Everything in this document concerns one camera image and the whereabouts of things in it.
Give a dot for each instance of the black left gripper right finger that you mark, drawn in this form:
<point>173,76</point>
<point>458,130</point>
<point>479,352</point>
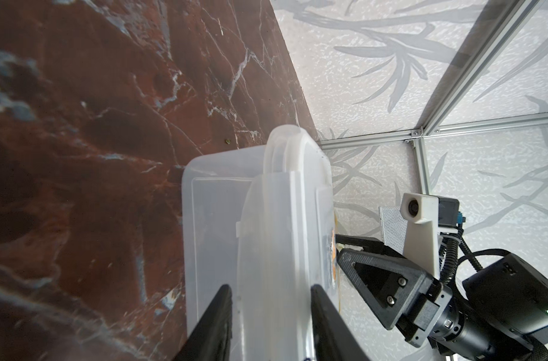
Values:
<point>332,338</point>

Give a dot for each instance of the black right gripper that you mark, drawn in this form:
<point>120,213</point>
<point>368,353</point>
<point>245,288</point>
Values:
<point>401,294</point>

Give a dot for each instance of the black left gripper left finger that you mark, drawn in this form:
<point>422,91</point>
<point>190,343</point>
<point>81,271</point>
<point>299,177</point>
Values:
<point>211,337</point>

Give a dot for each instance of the clear plastic lunch box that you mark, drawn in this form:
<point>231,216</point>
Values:
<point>214,190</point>

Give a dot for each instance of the clear lunch box lid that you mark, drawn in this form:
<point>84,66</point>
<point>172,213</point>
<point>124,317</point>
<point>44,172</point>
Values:
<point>286,246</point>

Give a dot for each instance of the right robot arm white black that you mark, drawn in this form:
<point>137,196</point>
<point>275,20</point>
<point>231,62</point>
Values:
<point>499,313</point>

